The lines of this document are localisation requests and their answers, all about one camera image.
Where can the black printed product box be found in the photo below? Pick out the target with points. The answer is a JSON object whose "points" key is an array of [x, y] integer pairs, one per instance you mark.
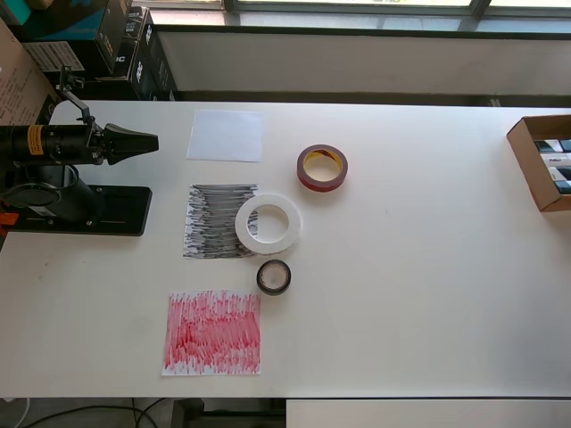
{"points": [[156, 67], [111, 35]]}

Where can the black scribbled paper sheet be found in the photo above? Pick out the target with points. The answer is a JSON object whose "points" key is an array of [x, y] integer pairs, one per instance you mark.
{"points": [[209, 223]]}

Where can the white tape roll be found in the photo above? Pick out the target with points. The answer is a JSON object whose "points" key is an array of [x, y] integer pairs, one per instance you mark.
{"points": [[290, 232]]}

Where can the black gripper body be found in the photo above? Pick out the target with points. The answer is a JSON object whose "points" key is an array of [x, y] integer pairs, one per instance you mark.
{"points": [[96, 145]]}

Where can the small white black carton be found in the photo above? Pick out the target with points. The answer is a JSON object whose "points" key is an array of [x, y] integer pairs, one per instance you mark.
{"points": [[555, 159], [566, 145], [562, 174], [564, 187], [546, 145]]}

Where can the red scribbled paper sheet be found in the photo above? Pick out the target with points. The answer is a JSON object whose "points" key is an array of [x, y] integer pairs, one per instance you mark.
{"points": [[209, 334]]}

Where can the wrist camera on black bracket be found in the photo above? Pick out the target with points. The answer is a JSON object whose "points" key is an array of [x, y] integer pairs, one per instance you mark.
{"points": [[67, 79]]}

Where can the blank white paper sheet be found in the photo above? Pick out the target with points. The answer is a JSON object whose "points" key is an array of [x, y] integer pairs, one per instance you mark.
{"points": [[223, 136]]}

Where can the orange clamp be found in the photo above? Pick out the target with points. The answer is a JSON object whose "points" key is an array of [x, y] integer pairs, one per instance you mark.
{"points": [[9, 219]]}

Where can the small black tape roll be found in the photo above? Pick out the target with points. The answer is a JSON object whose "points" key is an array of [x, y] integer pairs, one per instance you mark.
{"points": [[274, 291]]}

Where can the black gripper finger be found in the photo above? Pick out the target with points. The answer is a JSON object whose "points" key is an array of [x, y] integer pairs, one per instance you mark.
{"points": [[134, 137], [138, 151]]}

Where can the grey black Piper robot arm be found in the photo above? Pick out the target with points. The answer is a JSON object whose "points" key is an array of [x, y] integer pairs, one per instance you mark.
{"points": [[27, 196]]}

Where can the black box with white label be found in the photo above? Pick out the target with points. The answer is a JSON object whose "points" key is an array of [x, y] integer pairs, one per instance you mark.
{"points": [[53, 55]]}

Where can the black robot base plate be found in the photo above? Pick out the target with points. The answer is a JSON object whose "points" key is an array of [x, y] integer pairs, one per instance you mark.
{"points": [[125, 214]]}

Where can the open brown cardboard box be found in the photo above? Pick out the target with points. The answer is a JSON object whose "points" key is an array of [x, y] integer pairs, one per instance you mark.
{"points": [[522, 147]]}

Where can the red tape roll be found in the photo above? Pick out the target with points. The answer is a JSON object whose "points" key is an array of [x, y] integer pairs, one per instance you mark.
{"points": [[321, 185]]}

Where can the teal product box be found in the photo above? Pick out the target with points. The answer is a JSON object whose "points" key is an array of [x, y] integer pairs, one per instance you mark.
{"points": [[67, 24]]}

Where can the black table frame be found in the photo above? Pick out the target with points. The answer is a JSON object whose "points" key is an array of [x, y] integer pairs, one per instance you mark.
{"points": [[187, 414]]}

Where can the brown printed cardboard carton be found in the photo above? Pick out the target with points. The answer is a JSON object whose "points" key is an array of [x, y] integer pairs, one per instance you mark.
{"points": [[18, 80]]}

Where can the white board panel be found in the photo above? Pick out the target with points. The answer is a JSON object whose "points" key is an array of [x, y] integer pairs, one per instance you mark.
{"points": [[401, 417]]}

